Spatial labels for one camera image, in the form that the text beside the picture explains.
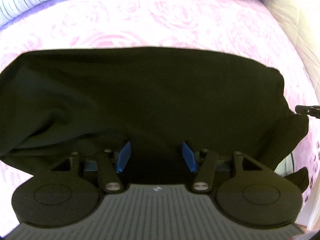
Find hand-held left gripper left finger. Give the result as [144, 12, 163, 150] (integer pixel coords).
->
[51, 141, 132, 194]

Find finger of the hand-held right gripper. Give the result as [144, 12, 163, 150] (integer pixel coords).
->
[295, 104, 320, 119]

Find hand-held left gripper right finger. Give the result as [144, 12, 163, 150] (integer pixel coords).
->
[181, 141, 265, 194]

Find purple floral cloth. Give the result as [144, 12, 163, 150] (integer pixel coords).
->
[302, 140, 320, 203]

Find black pants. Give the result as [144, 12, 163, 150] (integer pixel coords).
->
[0, 46, 310, 193]

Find pink rose-pattern bedsheet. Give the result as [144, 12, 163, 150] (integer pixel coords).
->
[0, 0, 320, 232]

